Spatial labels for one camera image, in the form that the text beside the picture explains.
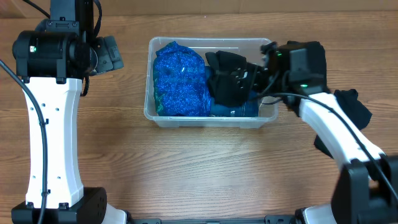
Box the blue sequin garment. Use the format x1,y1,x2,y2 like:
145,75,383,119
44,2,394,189
153,42,211,117

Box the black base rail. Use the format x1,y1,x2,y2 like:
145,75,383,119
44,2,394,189
130,215,302,224

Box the blue denim jeans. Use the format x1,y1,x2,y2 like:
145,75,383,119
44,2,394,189
205,66,259,117

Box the clear plastic storage bin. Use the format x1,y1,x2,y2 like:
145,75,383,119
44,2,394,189
144,37,279,129

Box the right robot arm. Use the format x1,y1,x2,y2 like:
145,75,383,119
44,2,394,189
255,41,397,223

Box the large black garment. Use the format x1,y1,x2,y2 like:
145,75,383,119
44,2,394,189
277,41,330,96

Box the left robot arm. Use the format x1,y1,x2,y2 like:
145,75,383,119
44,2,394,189
10,0,131,224

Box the small black garment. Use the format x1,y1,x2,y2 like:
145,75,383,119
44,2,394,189
313,88,373,159

